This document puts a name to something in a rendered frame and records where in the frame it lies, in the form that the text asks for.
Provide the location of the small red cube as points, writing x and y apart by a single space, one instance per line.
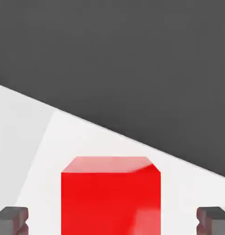
110 198

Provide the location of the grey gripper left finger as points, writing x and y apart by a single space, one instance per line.
9 220

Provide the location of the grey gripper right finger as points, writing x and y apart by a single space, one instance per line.
215 222

